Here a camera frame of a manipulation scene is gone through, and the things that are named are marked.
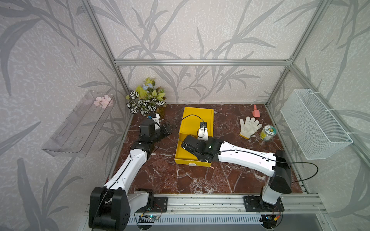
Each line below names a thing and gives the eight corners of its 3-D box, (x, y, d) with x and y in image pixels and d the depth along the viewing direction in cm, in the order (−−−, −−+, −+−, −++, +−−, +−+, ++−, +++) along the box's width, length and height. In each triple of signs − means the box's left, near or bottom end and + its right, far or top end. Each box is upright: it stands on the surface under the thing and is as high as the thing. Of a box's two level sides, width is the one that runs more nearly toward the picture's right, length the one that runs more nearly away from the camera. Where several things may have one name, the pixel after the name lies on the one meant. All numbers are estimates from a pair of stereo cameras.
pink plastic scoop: (253, 117, 115) (255, 114, 112) (250, 106, 122) (251, 104, 120) (259, 117, 115) (261, 114, 112) (255, 106, 122) (256, 104, 120)
